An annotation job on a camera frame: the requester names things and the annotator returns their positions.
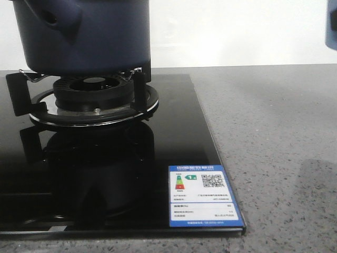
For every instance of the black pot support grate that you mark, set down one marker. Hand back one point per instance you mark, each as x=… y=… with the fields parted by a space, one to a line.
x=42 y=108

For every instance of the black gas burner head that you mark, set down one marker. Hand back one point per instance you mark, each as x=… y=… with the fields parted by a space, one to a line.
x=88 y=93

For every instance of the light blue ribbed cup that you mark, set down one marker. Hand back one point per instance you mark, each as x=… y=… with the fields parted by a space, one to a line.
x=330 y=28

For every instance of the dark blue cooking pot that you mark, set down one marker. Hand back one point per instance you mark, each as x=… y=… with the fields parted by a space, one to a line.
x=70 y=38

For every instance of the black glass gas stove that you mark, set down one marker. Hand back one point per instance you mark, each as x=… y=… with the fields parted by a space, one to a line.
x=103 y=181

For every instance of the blue energy label sticker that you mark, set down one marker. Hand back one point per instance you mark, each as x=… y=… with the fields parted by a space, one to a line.
x=201 y=196

